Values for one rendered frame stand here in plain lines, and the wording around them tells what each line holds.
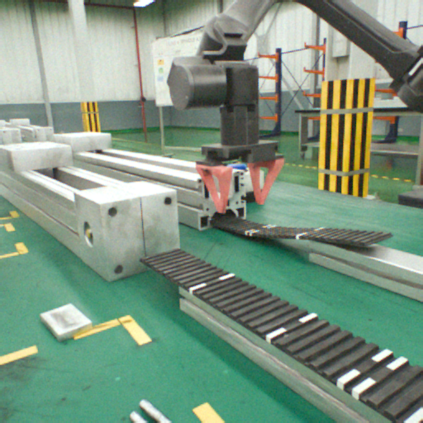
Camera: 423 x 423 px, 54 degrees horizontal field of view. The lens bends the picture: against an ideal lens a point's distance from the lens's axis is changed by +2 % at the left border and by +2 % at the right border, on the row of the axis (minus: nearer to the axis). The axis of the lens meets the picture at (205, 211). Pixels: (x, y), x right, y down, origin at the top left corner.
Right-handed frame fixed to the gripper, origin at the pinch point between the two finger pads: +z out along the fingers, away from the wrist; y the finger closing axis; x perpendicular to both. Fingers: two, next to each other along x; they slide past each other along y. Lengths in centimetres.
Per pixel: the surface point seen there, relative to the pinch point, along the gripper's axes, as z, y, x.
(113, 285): 4.5, 23.7, 5.7
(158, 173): -3.3, 5.2, -16.9
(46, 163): -5.0, 19.1, -36.5
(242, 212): 3.5, -4.5, -5.3
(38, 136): 0, -16, -198
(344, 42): -57, -273, -195
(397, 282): 3.3, 1.5, 26.4
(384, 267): 2.2, 1.6, 25.0
